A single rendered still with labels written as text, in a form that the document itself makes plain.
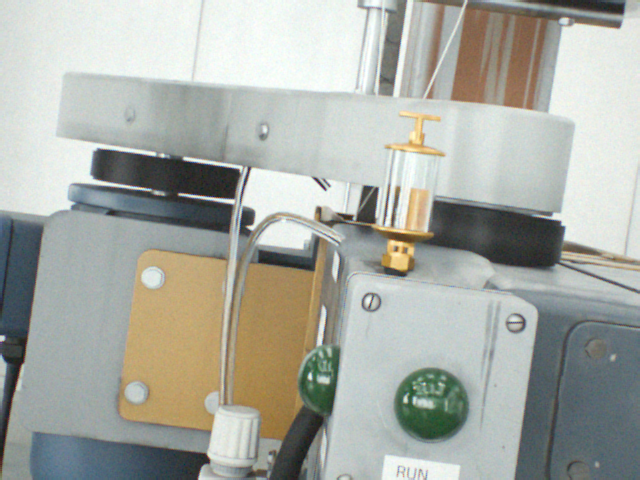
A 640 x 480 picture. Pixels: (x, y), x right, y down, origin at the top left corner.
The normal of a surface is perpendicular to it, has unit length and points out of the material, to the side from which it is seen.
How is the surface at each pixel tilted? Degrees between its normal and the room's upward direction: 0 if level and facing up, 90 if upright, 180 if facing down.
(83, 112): 90
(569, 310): 79
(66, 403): 90
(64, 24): 90
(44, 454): 91
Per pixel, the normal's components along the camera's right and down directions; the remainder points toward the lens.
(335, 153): -0.75, -0.07
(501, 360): 0.04, 0.06
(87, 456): -0.27, 0.04
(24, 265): 0.47, 0.11
